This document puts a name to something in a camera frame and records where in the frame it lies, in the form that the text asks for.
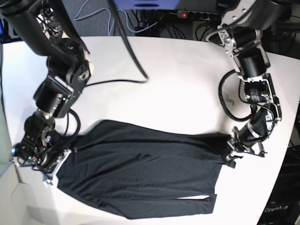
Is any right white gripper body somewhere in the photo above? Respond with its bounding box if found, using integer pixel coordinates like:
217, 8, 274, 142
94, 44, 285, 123
30, 148, 78, 186

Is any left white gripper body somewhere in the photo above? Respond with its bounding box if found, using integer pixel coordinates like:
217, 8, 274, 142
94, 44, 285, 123
221, 126, 268, 168

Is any black long-sleeve T-shirt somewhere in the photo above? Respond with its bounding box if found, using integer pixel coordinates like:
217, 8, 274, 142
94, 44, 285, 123
57, 120, 230, 219

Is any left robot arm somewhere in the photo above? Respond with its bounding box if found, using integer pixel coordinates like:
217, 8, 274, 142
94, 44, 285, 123
205, 0, 293, 167

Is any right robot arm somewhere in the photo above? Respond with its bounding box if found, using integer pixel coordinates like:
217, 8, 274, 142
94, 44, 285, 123
0, 0, 93, 185

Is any black OpenArm equipment case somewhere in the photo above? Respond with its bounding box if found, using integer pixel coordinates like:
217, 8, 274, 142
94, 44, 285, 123
258, 145, 300, 225

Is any blue plastic box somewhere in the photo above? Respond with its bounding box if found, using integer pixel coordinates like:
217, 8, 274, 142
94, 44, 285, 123
113, 0, 179, 10

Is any black power strip red switch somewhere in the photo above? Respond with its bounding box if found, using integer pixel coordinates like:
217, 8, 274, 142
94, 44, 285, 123
175, 10, 221, 21

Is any light blue cable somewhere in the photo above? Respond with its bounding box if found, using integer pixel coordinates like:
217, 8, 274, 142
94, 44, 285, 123
74, 7, 141, 37

